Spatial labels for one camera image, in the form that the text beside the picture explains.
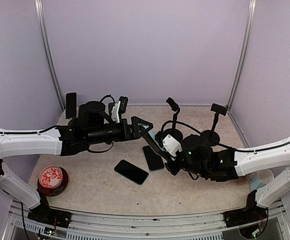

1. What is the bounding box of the light blue case phone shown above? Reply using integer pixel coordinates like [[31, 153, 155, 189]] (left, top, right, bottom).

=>
[[143, 127, 171, 161]]

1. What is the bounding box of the black gooseneck phone stand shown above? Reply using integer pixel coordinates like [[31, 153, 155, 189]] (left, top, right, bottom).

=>
[[162, 97, 183, 142]]

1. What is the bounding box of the clear case phone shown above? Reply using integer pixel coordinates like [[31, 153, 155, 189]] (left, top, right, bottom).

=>
[[65, 92, 77, 119]]

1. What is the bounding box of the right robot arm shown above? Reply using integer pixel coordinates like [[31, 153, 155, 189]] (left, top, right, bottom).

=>
[[162, 134, 290, 222]]

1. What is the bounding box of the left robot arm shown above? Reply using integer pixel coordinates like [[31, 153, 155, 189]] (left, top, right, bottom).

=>
[[0, 97, 153, 223]]

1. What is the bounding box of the teal phone lying diagonal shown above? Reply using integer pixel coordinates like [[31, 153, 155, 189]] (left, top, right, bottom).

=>
[[114, 159, 149, 186]]

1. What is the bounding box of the black clamp phone stand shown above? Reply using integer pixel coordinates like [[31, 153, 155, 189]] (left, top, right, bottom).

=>
[[200, 103, 227, 147]]

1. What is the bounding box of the light blue mug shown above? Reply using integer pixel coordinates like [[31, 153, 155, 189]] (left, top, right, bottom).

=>
[[247, 169, 274, 192]]

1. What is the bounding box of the red patterned round tin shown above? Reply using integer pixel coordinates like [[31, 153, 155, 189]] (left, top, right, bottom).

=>
[[37, 165, 69, 197]]

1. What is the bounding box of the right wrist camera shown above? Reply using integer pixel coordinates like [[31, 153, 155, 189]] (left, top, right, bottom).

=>
[[156, 134, 182, 158]]

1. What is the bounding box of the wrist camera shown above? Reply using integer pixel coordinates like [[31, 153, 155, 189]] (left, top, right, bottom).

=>
[[156, 134, 182, 158], [109, 96, 129, 124]]

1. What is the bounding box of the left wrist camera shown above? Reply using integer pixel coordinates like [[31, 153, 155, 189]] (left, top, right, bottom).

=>
[[109, 96, 129, 124]]

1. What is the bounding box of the aluminium front rail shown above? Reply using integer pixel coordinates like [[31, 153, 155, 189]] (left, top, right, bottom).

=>
[[8, 199, 290, 240]]

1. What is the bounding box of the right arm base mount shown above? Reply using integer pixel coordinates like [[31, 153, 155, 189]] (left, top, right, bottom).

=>
[[223, 207, 268, 228]]

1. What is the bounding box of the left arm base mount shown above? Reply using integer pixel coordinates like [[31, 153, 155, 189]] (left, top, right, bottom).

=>
[[28, 204, 72, 229]]

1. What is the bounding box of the left aluminium frame post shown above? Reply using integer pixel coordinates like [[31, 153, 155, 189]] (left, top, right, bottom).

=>
[[34, 0, 66, 111]]

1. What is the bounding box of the aluminium frame post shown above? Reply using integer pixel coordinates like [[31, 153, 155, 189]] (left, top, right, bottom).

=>
[[227, 0, 257, 111], [34, 0, 66, 111]]

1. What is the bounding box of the right aluminium frame post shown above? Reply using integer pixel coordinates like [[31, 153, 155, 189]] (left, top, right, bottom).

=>
[[227, 0, 257, 111]]

